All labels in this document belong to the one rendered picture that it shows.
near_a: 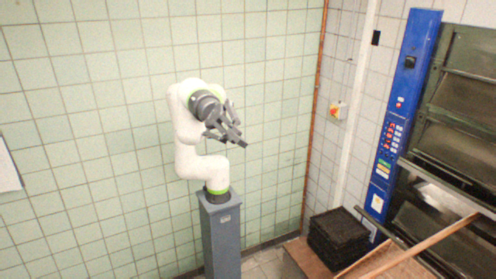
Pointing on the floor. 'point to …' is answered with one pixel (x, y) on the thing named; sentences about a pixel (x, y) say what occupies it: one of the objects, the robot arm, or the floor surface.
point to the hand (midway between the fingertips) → (236, 138)
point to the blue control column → (415, 27)
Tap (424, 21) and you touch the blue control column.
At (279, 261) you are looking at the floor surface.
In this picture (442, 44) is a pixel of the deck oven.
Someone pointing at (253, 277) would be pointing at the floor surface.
